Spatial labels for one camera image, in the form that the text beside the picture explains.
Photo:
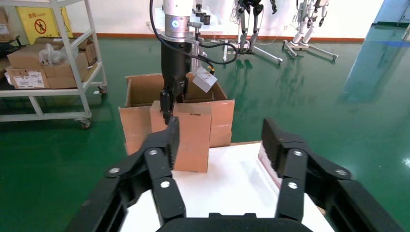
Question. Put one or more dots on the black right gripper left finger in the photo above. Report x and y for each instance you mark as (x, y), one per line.
(160, 160)

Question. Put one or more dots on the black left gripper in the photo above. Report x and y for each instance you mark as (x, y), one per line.
(176, 64)

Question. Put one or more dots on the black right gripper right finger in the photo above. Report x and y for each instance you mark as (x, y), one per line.
(291, 160)

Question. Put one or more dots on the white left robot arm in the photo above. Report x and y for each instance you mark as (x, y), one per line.
(177, 16)

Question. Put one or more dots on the large cardboard box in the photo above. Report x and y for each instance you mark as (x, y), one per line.
(221, 121)

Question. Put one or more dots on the plain cardboard box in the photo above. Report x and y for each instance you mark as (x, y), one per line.
(90, 52)
(61, 76)
(24, 57)

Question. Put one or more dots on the cardboard box with white label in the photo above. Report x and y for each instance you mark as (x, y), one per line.
(4, 28)
(27, 78)

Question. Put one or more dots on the gray metal robot stand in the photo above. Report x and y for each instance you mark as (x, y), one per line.
(269, 57)
(320, 51)

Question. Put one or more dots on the dark humanoid robot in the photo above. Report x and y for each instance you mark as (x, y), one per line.
(243, 19)

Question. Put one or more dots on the white metal shelf cart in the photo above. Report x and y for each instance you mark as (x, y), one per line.
(48, 92)

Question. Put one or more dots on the clear plastic bag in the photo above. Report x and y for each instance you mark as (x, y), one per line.
(52, 56)

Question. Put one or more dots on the white humanoid robot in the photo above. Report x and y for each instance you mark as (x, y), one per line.
(302, 28)

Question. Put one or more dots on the yellow warning sign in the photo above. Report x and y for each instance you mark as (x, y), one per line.
(38, 25)

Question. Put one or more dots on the gray wrist camera box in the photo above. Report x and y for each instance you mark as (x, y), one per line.
(205, 80)

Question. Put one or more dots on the gray camera mount bracket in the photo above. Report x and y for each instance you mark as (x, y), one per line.
(194, 51)

